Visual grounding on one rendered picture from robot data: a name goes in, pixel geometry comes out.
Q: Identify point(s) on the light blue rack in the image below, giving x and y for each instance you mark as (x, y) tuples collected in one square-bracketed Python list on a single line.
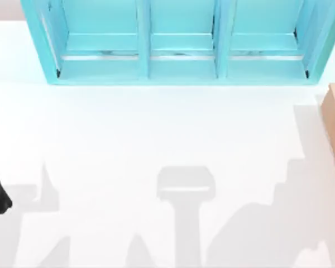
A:
[(181, 42)]

